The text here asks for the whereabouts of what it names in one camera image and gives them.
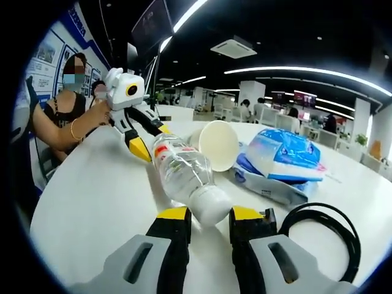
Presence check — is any dark hanging display screen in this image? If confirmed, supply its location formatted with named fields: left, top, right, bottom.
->
left=130, top=0, right=174, bottom=58

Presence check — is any person's torso black top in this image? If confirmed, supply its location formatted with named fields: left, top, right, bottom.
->
left=30, top=91, right=89, bottom=154

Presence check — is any short ceiling light strip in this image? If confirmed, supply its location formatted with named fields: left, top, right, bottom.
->
left=171, top=75, right=208, bottom=86

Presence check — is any blue white packet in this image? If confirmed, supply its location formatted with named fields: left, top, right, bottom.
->
left=229, top=143, right=325, bottom=206

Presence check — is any blue white wall notice board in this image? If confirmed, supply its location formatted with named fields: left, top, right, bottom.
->
left=23, top=4, right=113, bottom=102

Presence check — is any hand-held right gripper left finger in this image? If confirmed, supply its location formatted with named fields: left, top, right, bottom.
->
left=69, top=205, right=192, bottom=294

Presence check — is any long curved ceiling light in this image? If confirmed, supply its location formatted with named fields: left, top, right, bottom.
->
left=159, top=0, right=202, bottom=53

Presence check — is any clear plastic water bottle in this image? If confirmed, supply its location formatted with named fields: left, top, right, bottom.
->
left=151, top=132, right=233, bottom=227

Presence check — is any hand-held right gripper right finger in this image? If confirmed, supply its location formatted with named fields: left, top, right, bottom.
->
left=228, top=205, right=359, bottom=294

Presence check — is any person's left hand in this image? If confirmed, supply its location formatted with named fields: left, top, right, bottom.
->
left=91, top=102, right=113, bottom=128

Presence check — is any white ceiling air conditioner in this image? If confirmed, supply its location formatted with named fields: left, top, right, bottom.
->
left=209, top=35, right=258, bottom=59

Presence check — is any white paper cup green print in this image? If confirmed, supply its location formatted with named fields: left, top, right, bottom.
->
left=191, top=120, right=239, bottom=173

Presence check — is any red wall screen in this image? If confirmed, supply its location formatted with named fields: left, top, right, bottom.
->
left=293, top=90, right=318, bottom=108

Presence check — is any white pillar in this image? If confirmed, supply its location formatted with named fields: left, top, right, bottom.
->
left=238, top=80, right=266, bottom=107
left=355, top=98, right=373, bottom=145

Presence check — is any curved ceiling light strip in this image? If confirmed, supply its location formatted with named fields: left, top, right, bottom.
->
left=225, top=66, right=392, bottom=97

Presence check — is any blue tissue pack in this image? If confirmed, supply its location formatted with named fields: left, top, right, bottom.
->
left=244, top=127, right=325, bottom=183

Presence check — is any orange bag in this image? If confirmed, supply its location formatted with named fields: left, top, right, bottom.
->
left=369, top=140, right=382, bottom=160

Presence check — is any gold bracelet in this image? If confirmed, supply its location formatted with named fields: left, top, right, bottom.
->
left=69, top=118, right=83, bottom=141

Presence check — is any black cable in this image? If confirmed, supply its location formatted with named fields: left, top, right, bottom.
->
left=258, top=202, right=362, bottom=284

